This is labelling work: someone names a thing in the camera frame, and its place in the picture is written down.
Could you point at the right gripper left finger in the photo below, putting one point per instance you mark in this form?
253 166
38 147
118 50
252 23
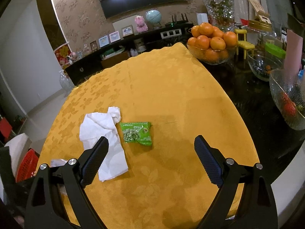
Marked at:
45 207

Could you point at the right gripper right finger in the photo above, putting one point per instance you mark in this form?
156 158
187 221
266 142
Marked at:
244 199

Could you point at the clear cartoon plastic packet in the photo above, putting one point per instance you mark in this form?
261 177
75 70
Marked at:
57 163

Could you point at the green pea snack packet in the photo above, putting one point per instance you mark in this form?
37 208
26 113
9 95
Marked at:
137 132

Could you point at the red plastic mesh basket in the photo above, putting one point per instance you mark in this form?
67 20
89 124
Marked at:
28 166

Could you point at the white cushioned sofa bench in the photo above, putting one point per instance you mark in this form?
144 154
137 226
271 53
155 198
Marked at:
18 147

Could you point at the red chair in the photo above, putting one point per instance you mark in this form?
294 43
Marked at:
5 129

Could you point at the yellow floral tablecloth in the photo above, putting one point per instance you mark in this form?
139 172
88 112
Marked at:
166 185

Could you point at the clear large water bottle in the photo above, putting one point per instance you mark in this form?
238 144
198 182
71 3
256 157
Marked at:
65 82

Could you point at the glass bowl with strawberries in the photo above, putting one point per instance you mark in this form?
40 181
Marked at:
288 96

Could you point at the black tv cabinet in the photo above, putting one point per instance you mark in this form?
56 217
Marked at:
121 50

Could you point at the small yellow toy chair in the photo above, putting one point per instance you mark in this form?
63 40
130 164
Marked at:
244 44

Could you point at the glass bowl of oranges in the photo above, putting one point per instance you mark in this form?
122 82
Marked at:
211 45

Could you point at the white router box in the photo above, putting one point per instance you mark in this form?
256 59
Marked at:
202 18

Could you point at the pink plush toy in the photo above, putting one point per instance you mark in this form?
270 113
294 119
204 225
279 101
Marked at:
141 26

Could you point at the crystal vase with roses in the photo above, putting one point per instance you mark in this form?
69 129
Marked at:
221 13

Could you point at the light blue globe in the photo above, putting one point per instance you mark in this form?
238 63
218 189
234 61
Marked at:
154 17

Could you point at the red festive wall poster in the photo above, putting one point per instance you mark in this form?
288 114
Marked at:
61 54

